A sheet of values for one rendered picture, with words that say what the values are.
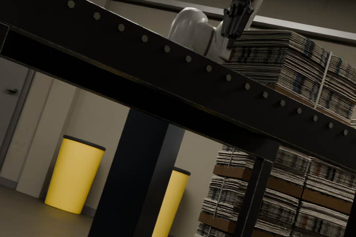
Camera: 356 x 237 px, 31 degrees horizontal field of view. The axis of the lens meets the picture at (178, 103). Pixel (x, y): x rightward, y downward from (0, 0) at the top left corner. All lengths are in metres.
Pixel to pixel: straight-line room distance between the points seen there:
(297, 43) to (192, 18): 0.95
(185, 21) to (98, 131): 4.11
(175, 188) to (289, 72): 4.02
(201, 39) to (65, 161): 3.66
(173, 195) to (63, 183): 1.10
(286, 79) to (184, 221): 4.47
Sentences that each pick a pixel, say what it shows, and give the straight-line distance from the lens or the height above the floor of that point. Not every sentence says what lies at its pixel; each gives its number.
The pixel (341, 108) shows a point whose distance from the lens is 2.15.
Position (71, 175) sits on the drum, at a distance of 6.26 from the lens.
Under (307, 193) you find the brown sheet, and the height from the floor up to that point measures 0.63.
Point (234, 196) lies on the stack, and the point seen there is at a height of 0.53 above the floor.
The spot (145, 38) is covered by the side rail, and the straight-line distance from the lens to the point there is 1.49.
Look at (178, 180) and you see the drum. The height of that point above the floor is 0.59.
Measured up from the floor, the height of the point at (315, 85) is 0.91.
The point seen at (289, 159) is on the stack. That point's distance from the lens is 2.79.
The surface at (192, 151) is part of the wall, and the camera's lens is 6.38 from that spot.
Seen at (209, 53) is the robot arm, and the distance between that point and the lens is 2.85.
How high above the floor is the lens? 0.45
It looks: 8 degrees up
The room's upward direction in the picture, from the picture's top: 18 degrees clockwise
